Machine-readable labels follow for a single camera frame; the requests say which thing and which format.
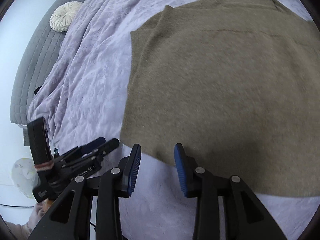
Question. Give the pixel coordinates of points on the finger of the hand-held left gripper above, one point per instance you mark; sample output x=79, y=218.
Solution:
x=107, y=146
x=93, y=143

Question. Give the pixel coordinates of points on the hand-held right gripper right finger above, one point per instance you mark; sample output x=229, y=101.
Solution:
x=181, y=170

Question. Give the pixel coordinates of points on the lavender textured blanket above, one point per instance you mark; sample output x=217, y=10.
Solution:
x=95, y=62

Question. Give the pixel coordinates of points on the white wall socket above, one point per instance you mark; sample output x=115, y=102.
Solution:
x=26, y=137

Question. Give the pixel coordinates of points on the grey quilted headboard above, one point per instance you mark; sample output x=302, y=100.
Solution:
x=37, y=52

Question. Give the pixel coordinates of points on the person's left forearm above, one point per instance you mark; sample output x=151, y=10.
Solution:
x=17, y=230

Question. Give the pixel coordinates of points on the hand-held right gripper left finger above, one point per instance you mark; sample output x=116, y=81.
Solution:
x=132, y=172

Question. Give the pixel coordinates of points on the olive brown knit sweater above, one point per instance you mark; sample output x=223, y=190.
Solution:
x=212, y=92

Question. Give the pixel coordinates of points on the person's left hand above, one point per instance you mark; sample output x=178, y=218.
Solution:
x=38, y=213

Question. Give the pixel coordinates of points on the round white pleated pillow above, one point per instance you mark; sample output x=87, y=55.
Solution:
x=65, y=17

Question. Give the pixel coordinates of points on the white plastic bag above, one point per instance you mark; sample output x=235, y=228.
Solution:
x=22, y=177

